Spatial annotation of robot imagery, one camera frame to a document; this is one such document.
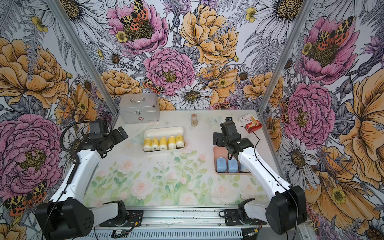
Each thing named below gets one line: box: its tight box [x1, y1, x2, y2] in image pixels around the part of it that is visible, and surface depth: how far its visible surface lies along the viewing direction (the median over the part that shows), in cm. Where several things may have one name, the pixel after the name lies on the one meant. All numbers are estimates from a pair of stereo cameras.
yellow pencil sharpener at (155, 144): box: [151, 137, 161, 151], surface depth 96 cm
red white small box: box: [238, 113, 263, 134], surface depth 111 cm
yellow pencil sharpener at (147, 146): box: [143, 137, 152, 153], surface depth 96 cm
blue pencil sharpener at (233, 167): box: [228, 159, 239, 174], surface depth 86 cm
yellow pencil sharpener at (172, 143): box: [168, 135, 177, 150], surface depth 96 cm
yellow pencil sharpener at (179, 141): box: [176, 133, 185, 148], surface depth 98 cm
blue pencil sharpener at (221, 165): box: [216, 157, 227, 173], surface depth 87 cm
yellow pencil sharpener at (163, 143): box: [159, 136, 168, 151], surface depth 96 cm
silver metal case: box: [118, 93, 160, 124], surface depth 111 cm
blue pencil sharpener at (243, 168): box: [239, 163, 250, 173], surface depth 85 cm
